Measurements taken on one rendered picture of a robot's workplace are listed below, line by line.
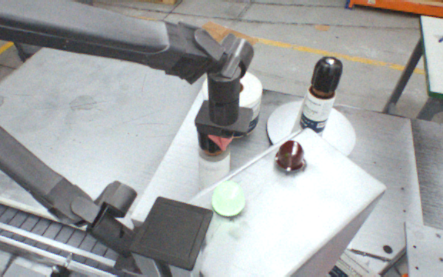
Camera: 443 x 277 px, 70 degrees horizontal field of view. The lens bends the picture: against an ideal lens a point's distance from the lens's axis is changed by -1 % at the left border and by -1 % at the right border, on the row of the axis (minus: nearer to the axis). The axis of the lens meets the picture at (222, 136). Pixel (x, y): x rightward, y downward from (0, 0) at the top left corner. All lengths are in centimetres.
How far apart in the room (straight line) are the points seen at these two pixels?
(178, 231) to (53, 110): 126
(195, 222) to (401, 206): 90
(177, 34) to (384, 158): 87
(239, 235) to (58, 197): 50
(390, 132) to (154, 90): 94
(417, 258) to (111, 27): 63
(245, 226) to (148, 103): 113
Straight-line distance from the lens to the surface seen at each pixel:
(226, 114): 57
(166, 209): 24
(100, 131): 129
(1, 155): 71
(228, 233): 25
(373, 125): 128
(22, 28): 44
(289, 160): 28
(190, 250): 22
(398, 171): 116
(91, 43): 45
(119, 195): 75
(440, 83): 177
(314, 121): 107
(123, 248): 75
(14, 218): 111
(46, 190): 70
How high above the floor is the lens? 170
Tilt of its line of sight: 48 degrees down
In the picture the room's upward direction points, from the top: straight up
